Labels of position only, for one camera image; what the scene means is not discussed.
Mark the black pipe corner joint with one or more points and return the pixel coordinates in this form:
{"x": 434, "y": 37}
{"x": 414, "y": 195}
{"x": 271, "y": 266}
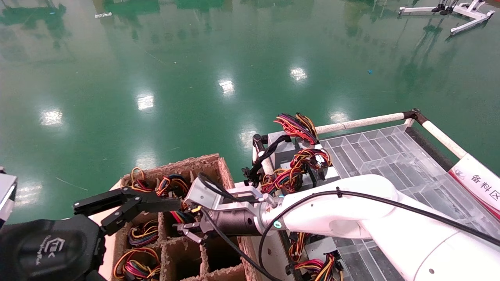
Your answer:
{"x": 415, "y": 114}

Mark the black foam rail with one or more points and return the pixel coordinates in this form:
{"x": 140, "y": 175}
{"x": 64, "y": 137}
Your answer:
{"x": 427, "y": 146}

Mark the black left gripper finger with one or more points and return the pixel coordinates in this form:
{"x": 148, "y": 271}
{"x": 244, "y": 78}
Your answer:
{"x": 156, "y": 204}

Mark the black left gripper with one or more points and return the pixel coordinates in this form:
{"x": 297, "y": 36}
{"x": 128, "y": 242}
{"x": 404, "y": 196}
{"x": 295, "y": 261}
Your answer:
{"x": 50, "y": 249}

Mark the cardboard divider box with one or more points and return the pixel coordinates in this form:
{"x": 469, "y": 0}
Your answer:
{"x": 211, "y": 171}

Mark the long white rack pipe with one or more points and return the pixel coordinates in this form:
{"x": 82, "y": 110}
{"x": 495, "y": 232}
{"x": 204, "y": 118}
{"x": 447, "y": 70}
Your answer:
{"x": 359, "y": 123}
{"x": 443, "y": 137}

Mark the white red Chinese sign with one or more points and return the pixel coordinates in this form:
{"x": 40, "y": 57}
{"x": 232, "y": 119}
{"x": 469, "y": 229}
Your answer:
{"x": 476, "y": 183}

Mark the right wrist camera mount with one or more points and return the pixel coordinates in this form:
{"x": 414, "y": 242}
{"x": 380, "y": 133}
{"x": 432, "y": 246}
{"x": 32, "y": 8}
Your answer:
{"x": 207, "y": 193}

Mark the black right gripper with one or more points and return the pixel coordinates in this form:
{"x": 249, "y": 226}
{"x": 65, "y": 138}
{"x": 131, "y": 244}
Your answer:
{"x": 234, "y": 222}

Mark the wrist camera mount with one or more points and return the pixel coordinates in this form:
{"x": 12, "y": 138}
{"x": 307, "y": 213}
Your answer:
{"x": 207, "y": 193}
{"x": 7, "y": 195}

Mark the white floor scrap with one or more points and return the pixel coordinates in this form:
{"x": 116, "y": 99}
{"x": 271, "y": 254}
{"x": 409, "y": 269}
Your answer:
{"x": 103, "y": 15}

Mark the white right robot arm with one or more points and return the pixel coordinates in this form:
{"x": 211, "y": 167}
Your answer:
{"x": 351, "y": 210}

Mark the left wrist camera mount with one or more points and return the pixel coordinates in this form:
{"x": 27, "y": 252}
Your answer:
{"x": 7, "y": 195}

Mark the clear plastic divided tray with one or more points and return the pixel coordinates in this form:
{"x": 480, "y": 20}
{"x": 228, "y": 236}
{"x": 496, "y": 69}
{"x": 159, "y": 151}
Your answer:
{"x": 375, "y": 152}

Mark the short white rack pipe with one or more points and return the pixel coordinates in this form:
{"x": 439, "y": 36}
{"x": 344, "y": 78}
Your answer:
{"x": 268, "y": 167}

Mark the white wheeled floor stand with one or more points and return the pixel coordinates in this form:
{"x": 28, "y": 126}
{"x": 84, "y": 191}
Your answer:
{"x": 468, "y": 11}

